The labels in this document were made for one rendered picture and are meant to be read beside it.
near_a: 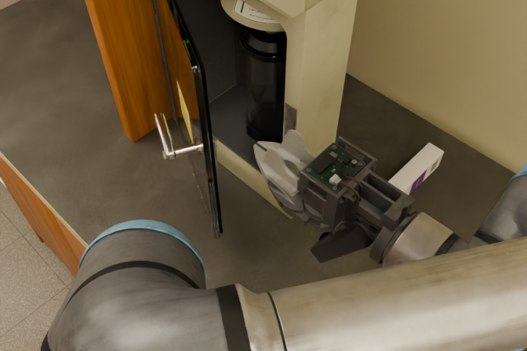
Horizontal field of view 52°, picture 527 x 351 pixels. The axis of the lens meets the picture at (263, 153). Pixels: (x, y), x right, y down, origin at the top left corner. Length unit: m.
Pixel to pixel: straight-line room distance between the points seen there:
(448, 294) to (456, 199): 0.74
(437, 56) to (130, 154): 0.67
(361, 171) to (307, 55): 0.21
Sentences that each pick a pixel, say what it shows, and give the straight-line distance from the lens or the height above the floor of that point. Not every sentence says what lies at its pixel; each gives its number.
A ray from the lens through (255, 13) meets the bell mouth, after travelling 0.80.
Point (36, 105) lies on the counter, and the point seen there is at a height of 0.94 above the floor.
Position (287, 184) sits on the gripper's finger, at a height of 1.29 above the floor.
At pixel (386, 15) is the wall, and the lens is 1.20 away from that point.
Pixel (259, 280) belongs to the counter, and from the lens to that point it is 0.97.
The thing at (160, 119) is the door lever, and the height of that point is 1.21.
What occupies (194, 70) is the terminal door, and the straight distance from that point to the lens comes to 0.64.
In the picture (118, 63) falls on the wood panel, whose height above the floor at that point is 1.15.
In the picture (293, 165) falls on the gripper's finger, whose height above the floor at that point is 1.28.
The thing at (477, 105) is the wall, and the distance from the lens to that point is 1.19.
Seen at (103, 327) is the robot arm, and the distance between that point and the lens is 0.37.
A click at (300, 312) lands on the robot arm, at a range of 0.36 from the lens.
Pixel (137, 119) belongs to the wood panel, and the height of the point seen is 1.00.
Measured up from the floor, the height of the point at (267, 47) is 1.25.
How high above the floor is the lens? 1.80
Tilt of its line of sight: 50 degrees down
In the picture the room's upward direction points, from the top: straight up
